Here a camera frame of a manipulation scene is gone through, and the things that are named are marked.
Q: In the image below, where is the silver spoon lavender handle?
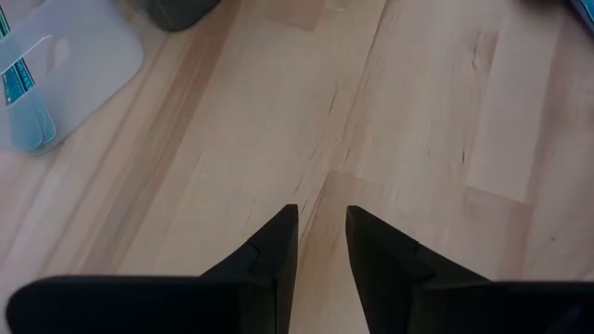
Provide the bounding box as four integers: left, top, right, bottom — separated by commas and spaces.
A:
569, 0, 594, 34

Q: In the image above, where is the grey plastic bin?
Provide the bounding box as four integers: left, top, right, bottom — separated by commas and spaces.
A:
136, 0, 223, 32

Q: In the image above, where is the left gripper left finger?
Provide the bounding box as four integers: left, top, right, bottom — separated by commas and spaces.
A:
6, 203, 300, 334

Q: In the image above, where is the clear bin with red sticker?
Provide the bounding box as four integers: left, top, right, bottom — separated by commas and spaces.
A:
0, 0, 145, 157

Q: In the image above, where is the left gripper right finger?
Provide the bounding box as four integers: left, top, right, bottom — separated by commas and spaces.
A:
345, 205, 594, 334

